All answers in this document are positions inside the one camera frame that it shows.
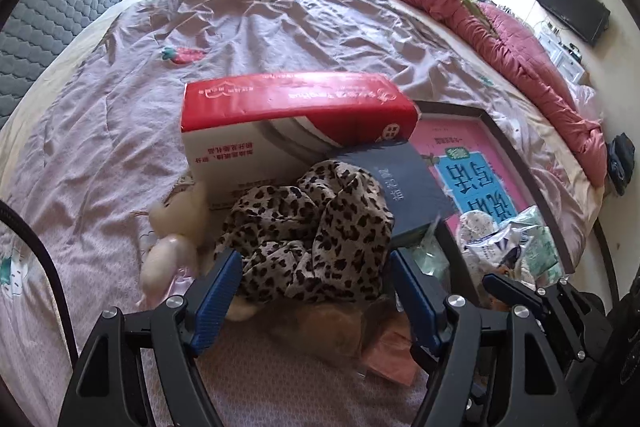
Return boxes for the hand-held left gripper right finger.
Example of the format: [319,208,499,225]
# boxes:
[389,251,576,427]

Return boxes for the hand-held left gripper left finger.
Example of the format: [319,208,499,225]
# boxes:
[59,248,244,427]

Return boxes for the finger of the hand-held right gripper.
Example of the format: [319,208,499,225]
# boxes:
[555,279,613,333]
[481,273,588,360]

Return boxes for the white and purple packet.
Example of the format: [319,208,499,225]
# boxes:
[462,227,531,278]

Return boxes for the green and white packet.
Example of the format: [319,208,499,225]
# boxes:
[510,206,560,283]

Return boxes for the cream plush bear pink dress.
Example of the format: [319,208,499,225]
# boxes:
[139,181,211,295]

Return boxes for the leopard print scarf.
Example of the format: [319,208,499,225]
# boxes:
[212,159,398,305]

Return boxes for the dark blue book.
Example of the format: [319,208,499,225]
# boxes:
[332,141,458,248]

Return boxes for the small pale green packet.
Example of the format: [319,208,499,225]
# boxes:
[410,222,451,280]

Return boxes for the dark blue bag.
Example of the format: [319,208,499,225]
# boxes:
[607,133,636,196]

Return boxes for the red and white carton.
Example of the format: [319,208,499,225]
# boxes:
[180,72,420,212]

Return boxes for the white drawer cabinet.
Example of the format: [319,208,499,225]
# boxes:
[537,19,593,82]

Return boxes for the pink ruffled quilt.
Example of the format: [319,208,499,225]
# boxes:
[382,0,608,188]

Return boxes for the lilac printed bed quilt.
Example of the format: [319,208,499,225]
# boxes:
[0,0,601,427]

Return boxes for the black flat screen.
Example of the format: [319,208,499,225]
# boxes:
[531,0,612,48]

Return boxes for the black cable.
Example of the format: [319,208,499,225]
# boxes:
[0,199,78,360]

